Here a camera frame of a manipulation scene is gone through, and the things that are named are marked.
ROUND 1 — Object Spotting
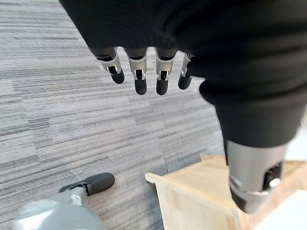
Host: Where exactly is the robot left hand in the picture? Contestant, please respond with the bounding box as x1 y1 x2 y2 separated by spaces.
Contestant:
59 0 307 214

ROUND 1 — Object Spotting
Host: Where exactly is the light wooden cabinet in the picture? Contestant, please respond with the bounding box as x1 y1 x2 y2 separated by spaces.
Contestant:
144 154 307 230

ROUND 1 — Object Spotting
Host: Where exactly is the dark robot foot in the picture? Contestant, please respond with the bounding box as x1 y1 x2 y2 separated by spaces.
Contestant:
59 172 115 196

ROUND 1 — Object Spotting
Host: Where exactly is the silver robot leg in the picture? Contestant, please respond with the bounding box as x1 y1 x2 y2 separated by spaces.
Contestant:
11 186 106 230

